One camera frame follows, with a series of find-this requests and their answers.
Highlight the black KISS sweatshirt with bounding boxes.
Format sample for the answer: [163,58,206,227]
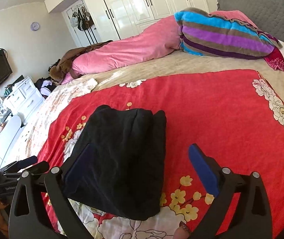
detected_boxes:
[63,105,166,221]

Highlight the pile of dark clothes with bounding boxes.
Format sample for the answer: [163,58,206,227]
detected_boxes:
[34,77,57,99]

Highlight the right hand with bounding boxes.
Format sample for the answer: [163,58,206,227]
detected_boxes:
[173,221,191,239]

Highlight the beige patterned bedsheet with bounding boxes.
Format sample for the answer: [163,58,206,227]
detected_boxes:
[0,42,284,167]

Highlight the white drawer cabinet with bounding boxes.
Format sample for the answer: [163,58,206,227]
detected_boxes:
[3,77,45,125]

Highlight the red floral blanket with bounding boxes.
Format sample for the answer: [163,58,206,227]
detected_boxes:
[38,70,284,238]

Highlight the brown fur-trimmed coat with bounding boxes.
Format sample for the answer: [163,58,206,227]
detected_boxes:
[48,40,112,84]

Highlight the dark red patterned cloth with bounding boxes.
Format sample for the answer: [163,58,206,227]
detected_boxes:
[264,47,284,72]

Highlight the bags hanging on door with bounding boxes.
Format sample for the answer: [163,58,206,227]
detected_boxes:
[70,5,94,31]

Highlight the striped plush pillow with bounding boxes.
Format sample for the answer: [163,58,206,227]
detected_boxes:
[174,8,282,60]

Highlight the pink quilt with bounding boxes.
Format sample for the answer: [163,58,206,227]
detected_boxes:
[72,16,180,76]

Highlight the grey quilted headboard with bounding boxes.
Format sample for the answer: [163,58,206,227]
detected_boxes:
[217,0,284,42]

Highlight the white wardrobe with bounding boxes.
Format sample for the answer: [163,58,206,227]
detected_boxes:
[45,0,209,41]

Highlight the purple wall clock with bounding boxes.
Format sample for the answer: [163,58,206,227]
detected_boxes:
[30,22,40,31]

